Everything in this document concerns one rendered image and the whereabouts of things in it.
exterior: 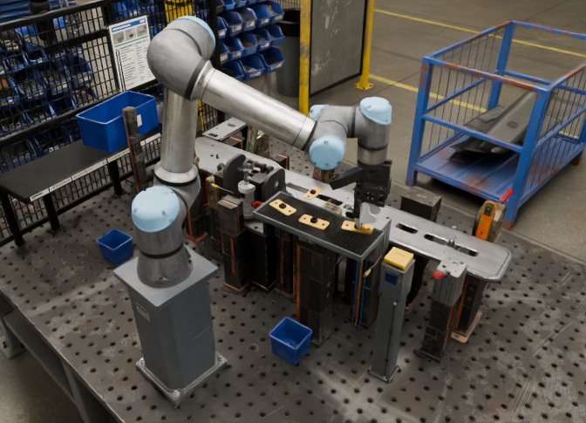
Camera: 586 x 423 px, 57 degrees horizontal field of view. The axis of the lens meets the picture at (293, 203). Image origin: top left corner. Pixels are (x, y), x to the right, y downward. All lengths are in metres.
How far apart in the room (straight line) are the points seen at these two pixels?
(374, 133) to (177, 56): 0.48
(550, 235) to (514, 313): 1.76
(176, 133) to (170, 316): 0.48
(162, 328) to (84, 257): 0.85
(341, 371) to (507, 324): 0.62
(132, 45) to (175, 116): 1.20
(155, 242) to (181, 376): 0.46
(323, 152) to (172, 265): 0.53
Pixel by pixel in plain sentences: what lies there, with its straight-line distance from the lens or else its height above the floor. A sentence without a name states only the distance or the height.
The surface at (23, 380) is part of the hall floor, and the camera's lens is 2.93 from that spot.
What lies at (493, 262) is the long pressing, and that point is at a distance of 1.79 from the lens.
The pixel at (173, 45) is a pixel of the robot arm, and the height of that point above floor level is 1.72.
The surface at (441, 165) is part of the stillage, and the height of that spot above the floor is 0.17.
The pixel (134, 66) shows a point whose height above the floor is 1.24.
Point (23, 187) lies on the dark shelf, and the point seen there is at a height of 1.03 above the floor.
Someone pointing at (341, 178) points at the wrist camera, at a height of 1.36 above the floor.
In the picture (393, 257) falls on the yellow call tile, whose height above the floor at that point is 1.16.
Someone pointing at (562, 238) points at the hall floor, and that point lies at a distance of 3.82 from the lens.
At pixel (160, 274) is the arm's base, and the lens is 1.48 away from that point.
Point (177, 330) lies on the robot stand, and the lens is 1.56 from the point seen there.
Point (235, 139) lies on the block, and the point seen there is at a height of 0.98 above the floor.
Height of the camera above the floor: 2.08
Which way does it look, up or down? 34 degrees down
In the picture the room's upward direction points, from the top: straight up
